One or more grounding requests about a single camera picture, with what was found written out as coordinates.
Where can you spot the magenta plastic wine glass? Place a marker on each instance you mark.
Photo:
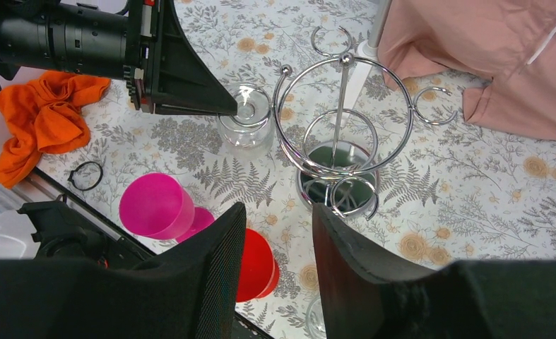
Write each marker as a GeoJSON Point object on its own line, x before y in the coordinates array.
{"type": "Point", "coordinates": [158, 207]}

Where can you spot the chrome wine glass rack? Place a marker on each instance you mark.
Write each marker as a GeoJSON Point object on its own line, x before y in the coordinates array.
{"type": "Point", "coordinates": [337, 160]}

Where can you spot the red plastic wine glass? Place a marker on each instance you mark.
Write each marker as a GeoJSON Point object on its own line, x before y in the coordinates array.
{"type": "Point", "coordinates": [260, 273]}

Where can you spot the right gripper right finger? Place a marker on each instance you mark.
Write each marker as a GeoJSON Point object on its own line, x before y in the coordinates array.
{"type": "Point", "coordinates": [366, 291]}

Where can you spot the floral table cloth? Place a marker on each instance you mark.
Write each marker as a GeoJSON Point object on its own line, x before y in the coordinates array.
{"type": "Point", "coordinates": [458, 191]}

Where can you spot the pink shorts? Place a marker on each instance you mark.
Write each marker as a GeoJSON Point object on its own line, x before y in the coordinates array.
{"type": "Point", "coordinates": [510, 43]}

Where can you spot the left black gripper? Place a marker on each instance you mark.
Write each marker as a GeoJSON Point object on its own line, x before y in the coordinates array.
{"type": "Point", "coordinates": [83, 40]}

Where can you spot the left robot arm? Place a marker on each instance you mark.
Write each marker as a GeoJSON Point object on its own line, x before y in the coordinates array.
{"type": "Point", "coordinates": [56, 58]}

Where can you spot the orange cloth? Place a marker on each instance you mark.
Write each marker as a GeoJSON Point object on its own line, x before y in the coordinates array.
{"type": "Point", "coordinates": [44, 116]}

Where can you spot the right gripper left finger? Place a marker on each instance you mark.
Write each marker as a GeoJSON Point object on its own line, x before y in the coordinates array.
{"type": "Point", "coordinates": [188, 291]}

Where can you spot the clear ribbed wine glass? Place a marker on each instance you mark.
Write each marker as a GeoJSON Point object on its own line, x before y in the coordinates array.
{"type": "Point", "coordinates": [315, 319]}

